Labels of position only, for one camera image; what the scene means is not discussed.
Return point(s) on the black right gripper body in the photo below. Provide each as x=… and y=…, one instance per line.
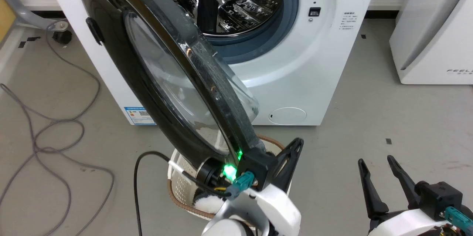
x=439, y=199

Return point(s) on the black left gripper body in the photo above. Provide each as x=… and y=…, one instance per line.
x=258, y=167

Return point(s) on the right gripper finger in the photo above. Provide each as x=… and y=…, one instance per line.
x=404, y=182
x=371, y=191

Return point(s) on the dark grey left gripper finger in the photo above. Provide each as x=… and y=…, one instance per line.
x=288, y=162

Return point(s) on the black round glass washer door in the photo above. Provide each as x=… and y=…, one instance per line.
x=155, y=80

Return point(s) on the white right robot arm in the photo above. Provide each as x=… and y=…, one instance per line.
x=406, y=225

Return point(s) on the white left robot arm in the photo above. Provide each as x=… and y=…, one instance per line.
x=258, y=213

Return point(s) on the white front-load washing machine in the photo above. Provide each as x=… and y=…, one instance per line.
x=314, y=73

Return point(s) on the grey-blue rubber door gasket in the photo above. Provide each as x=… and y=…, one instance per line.
x=284, y=25

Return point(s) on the round white filter cover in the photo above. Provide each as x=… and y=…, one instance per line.
x=287, y=115

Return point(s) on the white fluffy toy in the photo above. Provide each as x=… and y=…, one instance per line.
x=207, y=204

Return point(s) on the white plastic laundry basket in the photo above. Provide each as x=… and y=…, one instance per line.
x=181, y=188

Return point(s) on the blue energy label sticker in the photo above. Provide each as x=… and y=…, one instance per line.
x=138, y=115

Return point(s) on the white appliance cabinet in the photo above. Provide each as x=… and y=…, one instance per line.
x=432, y=32

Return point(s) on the stainless steel washer drum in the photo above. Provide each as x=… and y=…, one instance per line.
x=240, y=3

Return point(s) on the black caster wheel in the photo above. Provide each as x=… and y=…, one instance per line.
x=62, y=37

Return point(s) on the grey frame leg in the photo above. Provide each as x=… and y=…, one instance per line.
x=26, y=16

